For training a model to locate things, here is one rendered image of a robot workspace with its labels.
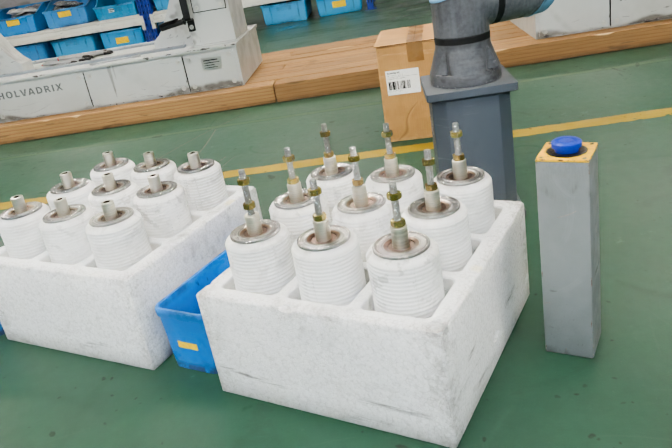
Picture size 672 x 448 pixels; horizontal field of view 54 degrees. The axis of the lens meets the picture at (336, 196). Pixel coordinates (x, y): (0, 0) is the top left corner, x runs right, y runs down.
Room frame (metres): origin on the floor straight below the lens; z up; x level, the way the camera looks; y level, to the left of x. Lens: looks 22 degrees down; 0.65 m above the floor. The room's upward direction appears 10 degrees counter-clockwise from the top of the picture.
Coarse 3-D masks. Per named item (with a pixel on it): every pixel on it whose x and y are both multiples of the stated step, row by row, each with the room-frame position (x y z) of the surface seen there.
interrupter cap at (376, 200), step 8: (368, 192) 0.97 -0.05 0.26; (376, 192) 0.96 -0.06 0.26; (344, 200) 0.95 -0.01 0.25; (352, 200) 0.95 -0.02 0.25; (368, 200) 0.94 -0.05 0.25; (376, 200) 0.93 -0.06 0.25; (384, 200) 0.92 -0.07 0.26; (344, 208) 0.92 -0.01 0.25; (352, 208) 0.91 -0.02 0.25; (360, 208) 0.91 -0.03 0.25; (368, 208) 0.91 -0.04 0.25; (376, 208) 0.90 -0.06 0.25
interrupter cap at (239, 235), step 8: (264, 224) 0.92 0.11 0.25; (272, 224) 0.91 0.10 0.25; (232, 232) 0.90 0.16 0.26; (240, 232) 0.90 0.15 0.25; (264, 232) 0.89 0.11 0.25; (272, 232) 0.88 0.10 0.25; (232, 240) 0.88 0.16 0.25; (240, 240) 0.87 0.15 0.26; (248, 240) 0.87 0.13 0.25; (256, 240) 0.86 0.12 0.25; (264, 240) 0.86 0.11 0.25
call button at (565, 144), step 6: (558, 138) 0.85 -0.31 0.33; (564, 138) 0.85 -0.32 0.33; (570, 138) 0.84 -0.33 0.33; (576, 138) 0.84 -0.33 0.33; (552, 144) 0.84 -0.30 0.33; (558, 144) 0.83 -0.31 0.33; (564, 144) 0.83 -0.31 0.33; (570, 144) 0.82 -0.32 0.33; (576, 144) 0.82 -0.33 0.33; (558, 150) 0.83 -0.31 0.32; (564, 150) 0.82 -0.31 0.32; (570, 150) 0.83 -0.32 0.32; (576, 150) 0.83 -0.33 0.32
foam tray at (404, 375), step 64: (512, 256) 0.92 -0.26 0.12; (256, 320) 0.82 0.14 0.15; (320, 320) 0.76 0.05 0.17; (384, 320) 0.72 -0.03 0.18; (448, 320) 0.69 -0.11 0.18; (512, 320) 0.90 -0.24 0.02; (256, 384) 0.83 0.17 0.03; (320, 384) 0.77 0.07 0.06; (384, 384) 0.71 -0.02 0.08; (448, 384) 0.67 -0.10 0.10
